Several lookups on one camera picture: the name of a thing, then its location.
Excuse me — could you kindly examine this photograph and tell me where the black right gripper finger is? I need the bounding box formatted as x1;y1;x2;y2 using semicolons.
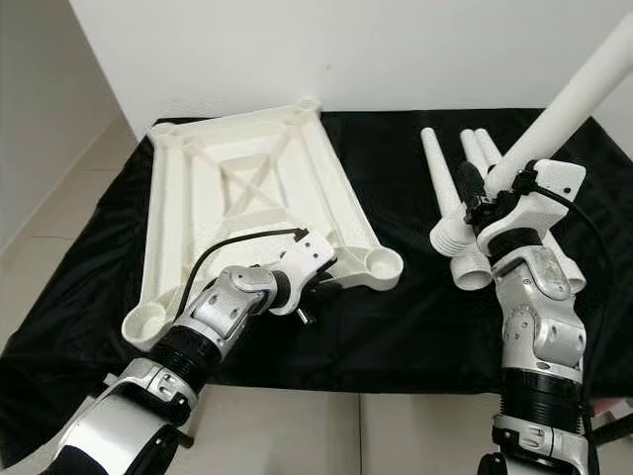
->
455;160;492;209

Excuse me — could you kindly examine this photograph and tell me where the white plastic table leg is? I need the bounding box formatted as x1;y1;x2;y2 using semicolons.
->
430;10;633;260
459;130;493;191
475;128;590;294
419;127;497;291

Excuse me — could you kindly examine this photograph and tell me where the white plastic table top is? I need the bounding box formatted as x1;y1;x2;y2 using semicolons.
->
121;99;405;352

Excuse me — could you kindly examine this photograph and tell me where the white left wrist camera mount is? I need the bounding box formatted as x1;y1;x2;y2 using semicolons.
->
262;230;337;296

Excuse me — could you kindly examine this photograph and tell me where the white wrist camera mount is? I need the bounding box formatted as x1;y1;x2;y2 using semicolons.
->
262;230;337;296
477;158;587;256

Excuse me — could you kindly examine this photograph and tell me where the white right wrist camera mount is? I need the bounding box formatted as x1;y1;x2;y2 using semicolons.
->
477;158;587;256

